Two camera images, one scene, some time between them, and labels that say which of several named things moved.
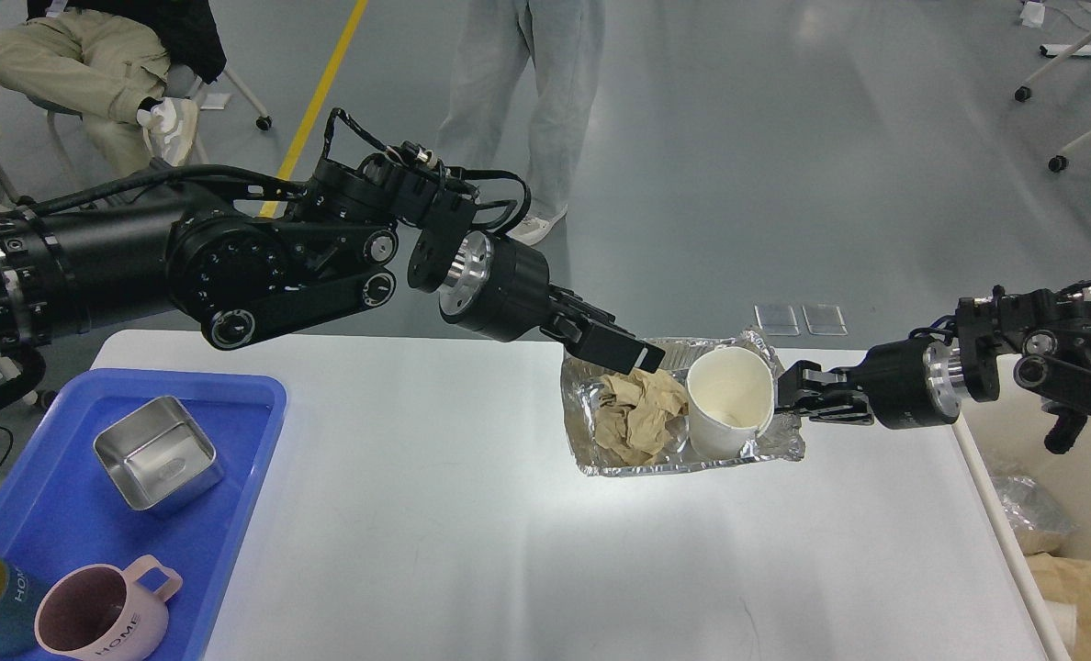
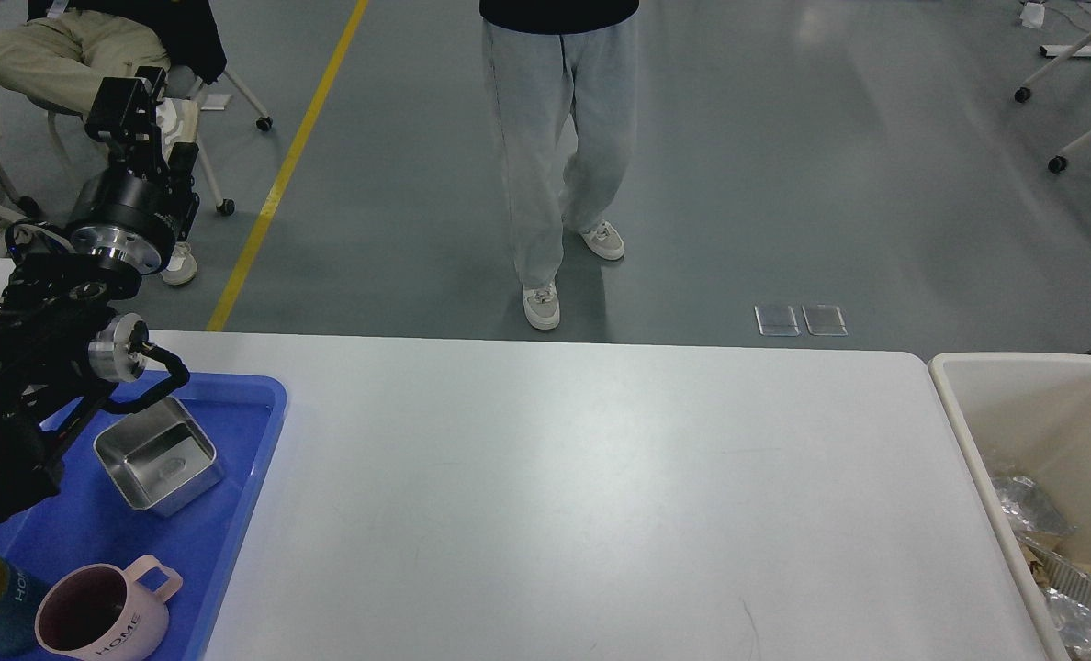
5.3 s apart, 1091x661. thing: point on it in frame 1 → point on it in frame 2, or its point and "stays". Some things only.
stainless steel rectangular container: x=159 y=455 stays
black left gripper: x=500 y=289 → x=131 y=218
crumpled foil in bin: x=1031 y=506 stays
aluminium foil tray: x=782 y=437 → x=1087 y=610
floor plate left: x=777 y=319 stays
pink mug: x=97 y=612 stays
